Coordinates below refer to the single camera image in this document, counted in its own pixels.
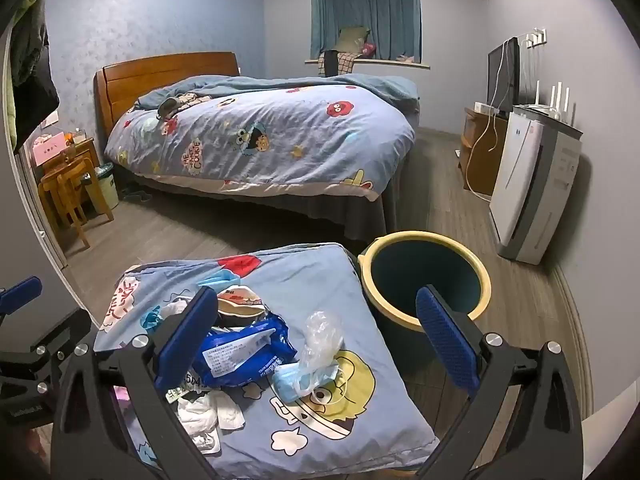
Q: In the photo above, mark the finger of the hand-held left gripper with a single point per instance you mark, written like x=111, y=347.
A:
x=20, y=292
x=62, y=330

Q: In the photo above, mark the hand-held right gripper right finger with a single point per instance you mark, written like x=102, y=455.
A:
x=445, y=340

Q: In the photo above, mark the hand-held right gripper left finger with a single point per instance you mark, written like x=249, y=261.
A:
x=186, y=335

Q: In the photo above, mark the blue wet wipe packet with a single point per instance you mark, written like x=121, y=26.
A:
x=245, y=355

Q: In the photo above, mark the teal bucket with yellow rim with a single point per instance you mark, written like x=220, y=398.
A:
x=395, y=270

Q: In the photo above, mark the white printed packet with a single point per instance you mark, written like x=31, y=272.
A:
x=192, y=387

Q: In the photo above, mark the beige round container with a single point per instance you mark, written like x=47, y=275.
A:
x=240, y=305

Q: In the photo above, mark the white crumpled tissue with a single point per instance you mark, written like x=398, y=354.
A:
x=210, y=410

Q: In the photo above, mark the wooden stool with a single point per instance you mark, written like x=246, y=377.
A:
x=70, y=185

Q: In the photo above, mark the clear plastic bag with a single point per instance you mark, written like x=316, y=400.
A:
x=320, y=340

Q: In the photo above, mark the small green waste bin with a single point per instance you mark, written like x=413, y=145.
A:
x=102, y=187

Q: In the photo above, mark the pink box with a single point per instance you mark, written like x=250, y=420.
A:
x=49, y=149

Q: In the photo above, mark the wooden nightstand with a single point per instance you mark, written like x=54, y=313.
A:
x=75, y=152

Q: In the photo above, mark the grey bed base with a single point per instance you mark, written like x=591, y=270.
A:
x=300, y=210

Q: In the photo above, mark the white air purifier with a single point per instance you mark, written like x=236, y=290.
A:
x=530, y=185

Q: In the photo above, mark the wooden cabinet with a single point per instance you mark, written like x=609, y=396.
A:
x=480, y=150

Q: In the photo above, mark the dark hanging clothes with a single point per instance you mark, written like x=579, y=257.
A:
x=32, y=75

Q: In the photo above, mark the printed blue duvet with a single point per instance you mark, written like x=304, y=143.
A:
x=280, y=130

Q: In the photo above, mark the small dark object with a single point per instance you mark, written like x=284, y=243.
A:
x=167, y=106

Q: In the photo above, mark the white power strip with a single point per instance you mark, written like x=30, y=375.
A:
x=486, y=107

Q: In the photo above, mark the wooden headboard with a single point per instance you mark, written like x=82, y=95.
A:
x=150, y=75

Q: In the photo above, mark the white router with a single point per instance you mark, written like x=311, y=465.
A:
x=545, y=105

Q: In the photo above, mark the flat television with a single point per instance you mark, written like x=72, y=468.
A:
x=502, y=77

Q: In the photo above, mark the plaid cloth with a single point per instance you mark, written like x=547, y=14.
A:
x=345, y=62

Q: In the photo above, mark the pink toy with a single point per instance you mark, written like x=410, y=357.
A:
x=370, y=49

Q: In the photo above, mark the olive cushion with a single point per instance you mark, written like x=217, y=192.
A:
x=352, y=39

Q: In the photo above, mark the blue curtain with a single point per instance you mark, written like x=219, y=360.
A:
x=390, y=10

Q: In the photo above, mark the wall socket with chargers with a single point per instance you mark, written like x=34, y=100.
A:
x=537, y=37

